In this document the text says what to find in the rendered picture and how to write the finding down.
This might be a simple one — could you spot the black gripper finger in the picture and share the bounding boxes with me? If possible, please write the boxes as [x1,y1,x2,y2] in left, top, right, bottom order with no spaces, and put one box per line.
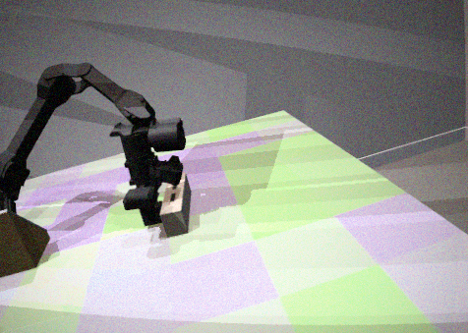
[153,181,162,194]
[139,193,159,221]

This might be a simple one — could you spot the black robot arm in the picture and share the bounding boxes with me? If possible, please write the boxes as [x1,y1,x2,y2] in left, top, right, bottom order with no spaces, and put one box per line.
[0,63,186,213]

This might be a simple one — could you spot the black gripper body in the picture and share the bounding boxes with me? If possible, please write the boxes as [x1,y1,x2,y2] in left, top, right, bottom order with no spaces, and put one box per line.
[123,151,157,210]

